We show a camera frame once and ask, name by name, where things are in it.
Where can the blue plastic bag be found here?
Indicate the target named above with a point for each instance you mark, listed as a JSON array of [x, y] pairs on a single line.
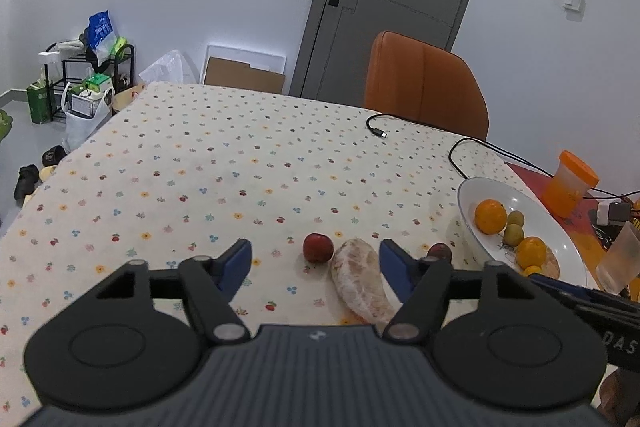
[[101, 36]]

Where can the floral white tablecloth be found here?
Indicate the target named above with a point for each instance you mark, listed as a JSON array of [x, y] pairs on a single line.
[[189, 170]]

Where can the flat cardboard box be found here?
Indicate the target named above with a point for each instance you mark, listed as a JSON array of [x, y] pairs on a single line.
[[243, 69]]

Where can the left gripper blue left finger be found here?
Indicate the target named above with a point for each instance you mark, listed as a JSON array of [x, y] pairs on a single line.
[[209, 284]]

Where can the green plum near centre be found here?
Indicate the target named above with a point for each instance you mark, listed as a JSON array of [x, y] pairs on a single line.
[[513, 235]]

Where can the white oval plate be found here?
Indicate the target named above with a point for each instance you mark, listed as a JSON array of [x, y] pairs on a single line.
[[538, 222]]

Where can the green plum far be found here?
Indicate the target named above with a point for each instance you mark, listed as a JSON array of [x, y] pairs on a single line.
[[515, 217]]

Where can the black shoes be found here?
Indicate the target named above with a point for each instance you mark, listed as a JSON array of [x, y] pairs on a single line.
[[31, 176]]

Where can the peeled pomelo segment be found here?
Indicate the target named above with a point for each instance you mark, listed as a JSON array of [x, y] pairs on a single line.
[[551, 267]]

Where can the large orange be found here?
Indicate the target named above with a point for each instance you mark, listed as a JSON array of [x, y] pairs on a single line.
[[531, 252], [490, 216]]

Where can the person's right hand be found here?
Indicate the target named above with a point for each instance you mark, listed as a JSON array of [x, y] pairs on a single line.
[[619, 398]]

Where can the dark purple plum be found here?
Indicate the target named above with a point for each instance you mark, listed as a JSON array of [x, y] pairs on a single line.
[[440, 251]]

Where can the green plum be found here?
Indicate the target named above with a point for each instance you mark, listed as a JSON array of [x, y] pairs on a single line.
[[515, 217], [513, 235]]

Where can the orange lidded plastic cup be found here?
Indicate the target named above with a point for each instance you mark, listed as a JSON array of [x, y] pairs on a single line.
[[573, 179]]

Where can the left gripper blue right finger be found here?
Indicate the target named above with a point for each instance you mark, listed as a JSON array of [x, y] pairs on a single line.
[[421, 285]]

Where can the white power adapter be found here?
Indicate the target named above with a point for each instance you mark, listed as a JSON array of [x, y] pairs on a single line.
[[613, 214]]

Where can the small yellow kumquat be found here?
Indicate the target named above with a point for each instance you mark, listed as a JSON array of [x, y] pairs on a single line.
[[532, 269]]

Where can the white plastic bag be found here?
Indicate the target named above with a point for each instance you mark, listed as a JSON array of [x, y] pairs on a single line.
[[81, 126]]

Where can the black metal shelf rack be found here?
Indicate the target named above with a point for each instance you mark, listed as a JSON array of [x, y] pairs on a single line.
[[70, 64]]

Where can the red plum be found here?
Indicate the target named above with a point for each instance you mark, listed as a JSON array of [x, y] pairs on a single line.
[[317, 248]]

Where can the clear plastic bag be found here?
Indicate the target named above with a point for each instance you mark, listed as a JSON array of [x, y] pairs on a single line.
[[172, 67]]

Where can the orange leather chair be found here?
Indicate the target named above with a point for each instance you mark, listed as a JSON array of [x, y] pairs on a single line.
[[411, 79]]

